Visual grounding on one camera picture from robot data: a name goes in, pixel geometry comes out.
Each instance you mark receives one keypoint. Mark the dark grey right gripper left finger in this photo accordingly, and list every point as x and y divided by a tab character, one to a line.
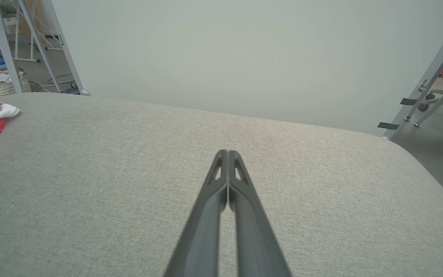
202	231

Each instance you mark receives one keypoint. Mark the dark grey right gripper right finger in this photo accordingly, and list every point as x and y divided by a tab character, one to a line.
256	238

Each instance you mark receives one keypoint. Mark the black tape strip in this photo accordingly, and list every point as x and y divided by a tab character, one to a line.
388	125
408	101

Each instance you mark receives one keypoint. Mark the white backdrop panel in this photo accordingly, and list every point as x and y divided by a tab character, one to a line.
244	54

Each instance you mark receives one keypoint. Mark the slanted grey metal brace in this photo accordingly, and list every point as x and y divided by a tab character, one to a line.
442	98
39	42

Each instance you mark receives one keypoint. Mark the white woven laundry basket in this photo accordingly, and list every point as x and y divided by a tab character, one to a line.
0	89

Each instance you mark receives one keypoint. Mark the grey metal frame post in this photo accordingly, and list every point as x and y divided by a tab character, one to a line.
65	50
2	42
433	71

